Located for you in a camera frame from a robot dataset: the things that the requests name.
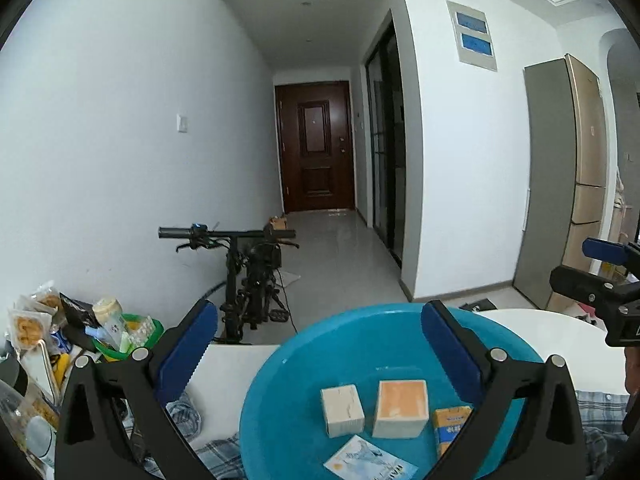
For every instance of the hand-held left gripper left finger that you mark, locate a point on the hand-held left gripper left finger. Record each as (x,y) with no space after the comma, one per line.
(192,345)

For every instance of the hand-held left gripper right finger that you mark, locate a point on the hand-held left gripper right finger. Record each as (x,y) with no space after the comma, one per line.
(450,350)

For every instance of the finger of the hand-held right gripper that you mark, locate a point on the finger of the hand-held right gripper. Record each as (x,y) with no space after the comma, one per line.
(585,287)
(605,250)

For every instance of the blue plastic basin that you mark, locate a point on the blue plastic basin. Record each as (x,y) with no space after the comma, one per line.
(310,360)

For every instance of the beige cream box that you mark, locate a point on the beige cream box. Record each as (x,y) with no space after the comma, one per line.
(342,410)

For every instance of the white blue leaflet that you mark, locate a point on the white blue leaflet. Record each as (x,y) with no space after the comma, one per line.
(370,460)

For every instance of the yellow bin green rim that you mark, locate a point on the yellow bin green rim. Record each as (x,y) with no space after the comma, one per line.
(150,332)

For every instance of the black plastic bag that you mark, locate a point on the black plastic bag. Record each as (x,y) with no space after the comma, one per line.
(477,305)

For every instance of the white box orange face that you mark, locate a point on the white box orange face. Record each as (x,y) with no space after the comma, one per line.
(400,407)

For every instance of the yellow box blue print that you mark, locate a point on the yellow box blue print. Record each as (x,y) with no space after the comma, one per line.
(450,430)

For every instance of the black bicycle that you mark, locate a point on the black bicycle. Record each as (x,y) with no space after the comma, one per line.
(250,285)

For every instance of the white bottle cream cap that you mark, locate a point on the white bottle cream cap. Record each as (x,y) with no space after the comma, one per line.
(111,322)

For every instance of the grey beige refrigerator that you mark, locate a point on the grey beige refrigerator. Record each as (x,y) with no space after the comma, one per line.
(550,185)

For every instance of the blue plaid shirt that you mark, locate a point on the blue plaid shirt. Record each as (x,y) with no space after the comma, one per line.
(220,452)

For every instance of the white paper sheet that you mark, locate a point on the white paper sheet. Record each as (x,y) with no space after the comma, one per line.
(290,277)

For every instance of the black snack packet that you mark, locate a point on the black snack packet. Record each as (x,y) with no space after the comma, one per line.
(77,310)

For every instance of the clear cookie packet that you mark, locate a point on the clear cookie packet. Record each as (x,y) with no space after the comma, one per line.
(27,330)
(45,300)

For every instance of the black framed glass door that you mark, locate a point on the black framed glass door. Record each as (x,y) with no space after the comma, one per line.
(385,150)

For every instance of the brown entrance door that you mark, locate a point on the brown entrance door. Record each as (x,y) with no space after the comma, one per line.
(315,150)

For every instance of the white light switch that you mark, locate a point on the white light switch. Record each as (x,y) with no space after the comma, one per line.
(182,123)

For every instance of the white wall panel blue windows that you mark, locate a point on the white wall panel blue windows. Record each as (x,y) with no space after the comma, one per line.
(472,35)

